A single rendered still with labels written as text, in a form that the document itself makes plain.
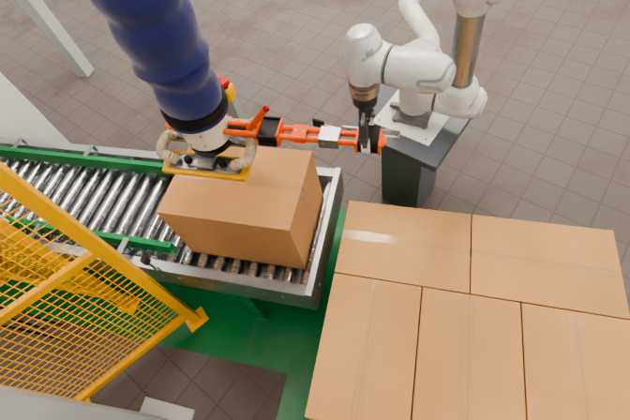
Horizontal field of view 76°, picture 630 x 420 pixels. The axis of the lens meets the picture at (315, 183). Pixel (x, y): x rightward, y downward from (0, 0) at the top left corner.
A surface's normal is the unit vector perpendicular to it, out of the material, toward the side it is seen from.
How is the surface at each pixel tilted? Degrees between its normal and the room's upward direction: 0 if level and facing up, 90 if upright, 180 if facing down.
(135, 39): 75
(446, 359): 0
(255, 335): 0
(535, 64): 0
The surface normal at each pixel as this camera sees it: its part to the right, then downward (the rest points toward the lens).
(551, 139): -0.14, -0.56
